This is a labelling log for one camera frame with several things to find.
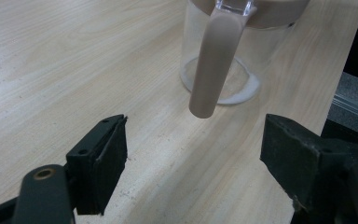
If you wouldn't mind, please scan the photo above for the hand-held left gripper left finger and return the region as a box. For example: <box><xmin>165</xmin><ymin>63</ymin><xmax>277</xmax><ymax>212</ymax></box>
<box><xmin>65</xmin><ymin>114</ymin><xmax>129</xmax><ymax>217</ymax></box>

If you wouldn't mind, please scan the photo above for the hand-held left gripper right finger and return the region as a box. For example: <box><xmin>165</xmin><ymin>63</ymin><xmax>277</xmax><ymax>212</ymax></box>
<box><xmin>259</xmin><ymin>113</ymin><xmax>358</xmax><ymax>213</ymax></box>

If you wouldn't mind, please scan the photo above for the clear glass measuring cup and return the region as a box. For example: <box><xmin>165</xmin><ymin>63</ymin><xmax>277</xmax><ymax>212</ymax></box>
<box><xmin>179</xmin><ymin>0</ymin><xmax>311</xmax><ymax>119</ymax></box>

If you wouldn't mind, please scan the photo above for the metal floor rail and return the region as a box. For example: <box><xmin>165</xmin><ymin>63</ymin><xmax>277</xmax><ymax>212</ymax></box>
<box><xmin>332</xmin><ymin>92</ymin><xmax>358</xmax><ymax>124</ymax></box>

